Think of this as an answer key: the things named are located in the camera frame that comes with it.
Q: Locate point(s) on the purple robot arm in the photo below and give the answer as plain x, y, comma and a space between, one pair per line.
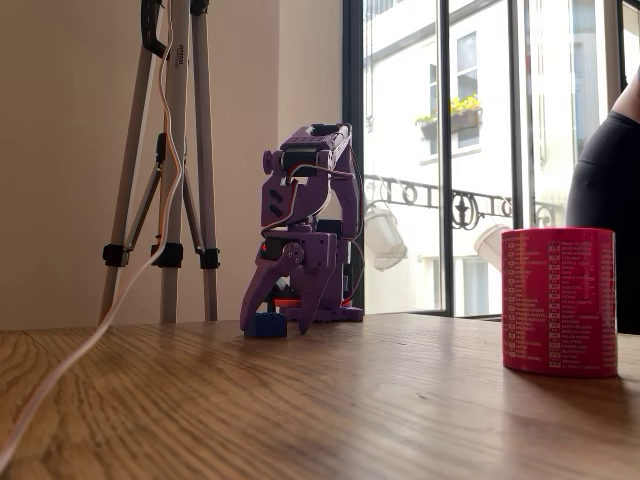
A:
345, 200

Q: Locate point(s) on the dark window frame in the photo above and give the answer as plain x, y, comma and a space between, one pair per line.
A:
352, 150

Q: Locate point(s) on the grey camera tripod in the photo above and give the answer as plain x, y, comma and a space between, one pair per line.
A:
183, 90

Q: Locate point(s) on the black iron balcony railing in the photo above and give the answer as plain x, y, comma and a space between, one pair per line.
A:
465, 210

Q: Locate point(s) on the blue toy brick block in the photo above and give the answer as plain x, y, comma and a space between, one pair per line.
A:
270, 326

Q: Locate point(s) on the black orange clamp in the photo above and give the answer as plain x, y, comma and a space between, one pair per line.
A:
287, 302

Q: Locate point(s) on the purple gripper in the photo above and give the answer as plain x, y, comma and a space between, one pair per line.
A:
320, 248

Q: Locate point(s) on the red printed cup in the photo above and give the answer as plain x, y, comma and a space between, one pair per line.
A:
560, 300

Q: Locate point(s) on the person in black clothing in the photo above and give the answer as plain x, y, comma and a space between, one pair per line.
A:
610, 200

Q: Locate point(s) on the flower box with yellow flowers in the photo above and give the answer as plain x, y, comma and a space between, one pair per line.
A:
465, 120

